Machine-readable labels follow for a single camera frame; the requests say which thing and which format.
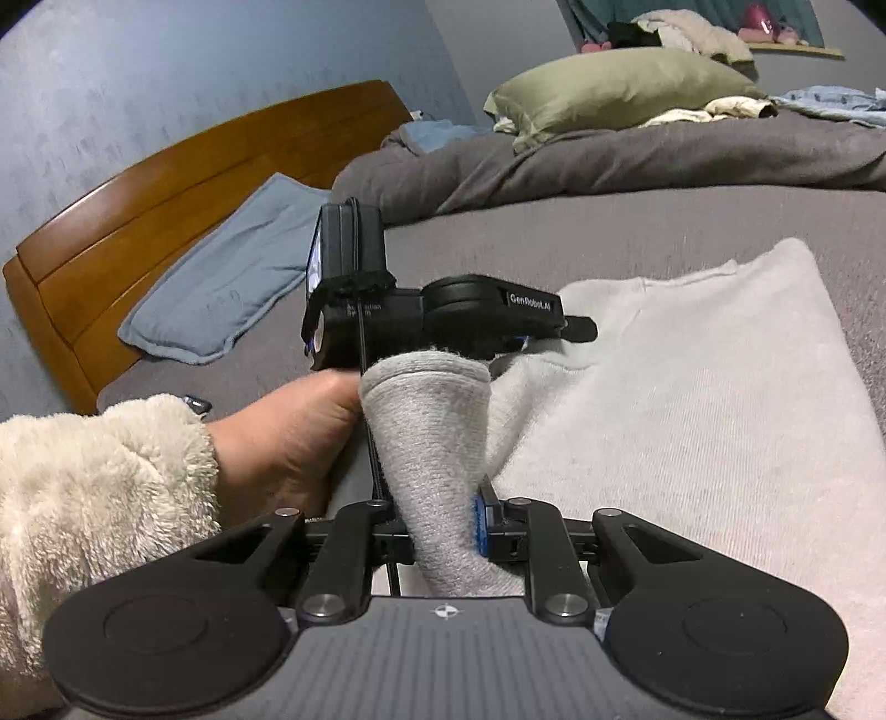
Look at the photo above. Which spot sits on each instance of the person's left hand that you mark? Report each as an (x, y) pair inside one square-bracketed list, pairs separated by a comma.
[(291, 429)]

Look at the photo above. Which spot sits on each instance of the small dark object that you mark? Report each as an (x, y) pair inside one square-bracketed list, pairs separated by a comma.
[(197, 403)]

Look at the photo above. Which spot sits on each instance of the blue denim clothing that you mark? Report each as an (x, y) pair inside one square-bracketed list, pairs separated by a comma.
[(830, 98)]

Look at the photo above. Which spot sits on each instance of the pink round object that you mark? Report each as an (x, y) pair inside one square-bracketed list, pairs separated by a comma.
[(756, 17)]

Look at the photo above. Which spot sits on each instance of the beige blanket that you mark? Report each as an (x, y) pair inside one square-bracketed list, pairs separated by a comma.
[(699, 34)]

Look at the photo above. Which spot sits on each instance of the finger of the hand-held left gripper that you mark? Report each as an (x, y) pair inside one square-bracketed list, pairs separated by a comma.
[(581, 328)]

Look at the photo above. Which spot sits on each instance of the blue pillowcase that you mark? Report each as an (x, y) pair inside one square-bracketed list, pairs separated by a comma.
[(436, 135)]

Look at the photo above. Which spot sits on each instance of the wooden windowsill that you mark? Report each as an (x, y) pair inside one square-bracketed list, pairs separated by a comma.
[(803, 50)]

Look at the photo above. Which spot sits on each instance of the cream cloth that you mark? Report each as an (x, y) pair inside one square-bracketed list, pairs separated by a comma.
[(734, 107)]

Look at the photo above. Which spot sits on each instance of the pink cloth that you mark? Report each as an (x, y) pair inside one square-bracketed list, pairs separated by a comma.
[(768, 34)]

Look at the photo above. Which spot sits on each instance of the wooden headboard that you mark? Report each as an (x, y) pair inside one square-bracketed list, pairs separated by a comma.
[(138, 221)]

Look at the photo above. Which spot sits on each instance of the light grey sweater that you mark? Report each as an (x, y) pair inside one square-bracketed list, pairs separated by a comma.
[(692, 415)]

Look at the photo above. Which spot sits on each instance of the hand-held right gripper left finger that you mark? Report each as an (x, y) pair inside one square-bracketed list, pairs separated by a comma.
[(384, 534)]

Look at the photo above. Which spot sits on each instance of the teal curtain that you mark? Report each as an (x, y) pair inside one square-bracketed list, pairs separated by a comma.
[(581, 17)]

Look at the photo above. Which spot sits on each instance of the dark grey duvet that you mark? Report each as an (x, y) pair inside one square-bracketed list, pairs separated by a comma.
[(623, 159)]

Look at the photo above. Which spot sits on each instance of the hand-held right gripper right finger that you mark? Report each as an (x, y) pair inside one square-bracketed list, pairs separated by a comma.
[(484, 523)]

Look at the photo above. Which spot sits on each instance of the blue quilted pad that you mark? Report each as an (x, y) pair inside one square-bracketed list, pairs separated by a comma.
[(221, 277)]

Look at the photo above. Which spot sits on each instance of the olive green pillow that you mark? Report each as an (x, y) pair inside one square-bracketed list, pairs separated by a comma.
[(609, 90)]

